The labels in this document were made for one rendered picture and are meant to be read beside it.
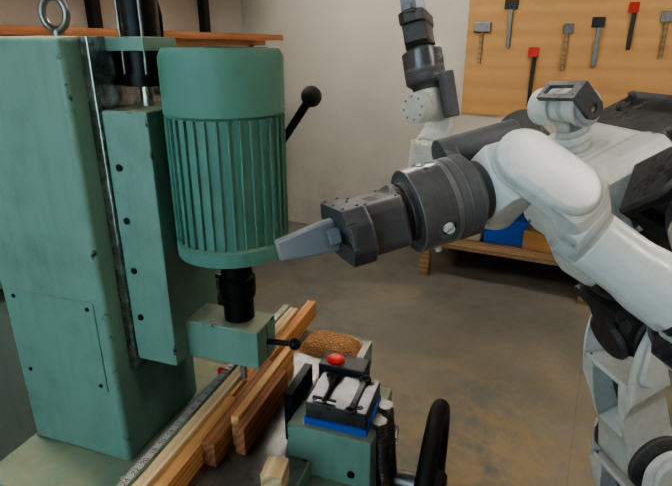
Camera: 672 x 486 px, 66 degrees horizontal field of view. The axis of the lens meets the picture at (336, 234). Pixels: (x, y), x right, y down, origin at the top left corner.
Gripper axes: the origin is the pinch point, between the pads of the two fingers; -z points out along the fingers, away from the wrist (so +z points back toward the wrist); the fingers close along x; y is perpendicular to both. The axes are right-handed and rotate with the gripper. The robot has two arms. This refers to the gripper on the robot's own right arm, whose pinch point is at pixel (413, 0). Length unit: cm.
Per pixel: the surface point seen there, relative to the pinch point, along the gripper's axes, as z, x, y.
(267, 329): 58, 45, 23
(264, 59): 18, 54, 9
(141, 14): 7, 56, 26
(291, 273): 95, -196, 158
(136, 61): 13, 56, 29
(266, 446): 75, 52, 23
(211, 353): 60, 49, 33
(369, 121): -5, -281, 110
